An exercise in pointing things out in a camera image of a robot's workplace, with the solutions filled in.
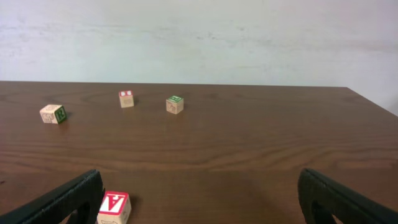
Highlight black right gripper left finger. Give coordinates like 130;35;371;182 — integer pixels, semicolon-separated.
1;170;104;224

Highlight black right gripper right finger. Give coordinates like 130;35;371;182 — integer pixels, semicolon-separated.
297;169;397;224

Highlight red letter A block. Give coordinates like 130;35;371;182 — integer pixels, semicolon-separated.
97;191;131;224

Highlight red letter I block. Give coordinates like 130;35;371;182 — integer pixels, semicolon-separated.
119;90;134;108

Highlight green letter R block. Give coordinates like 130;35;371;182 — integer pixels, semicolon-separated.
40;105;67;124

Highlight plain wooden picture block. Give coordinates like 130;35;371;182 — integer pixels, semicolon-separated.
166;95;184;114

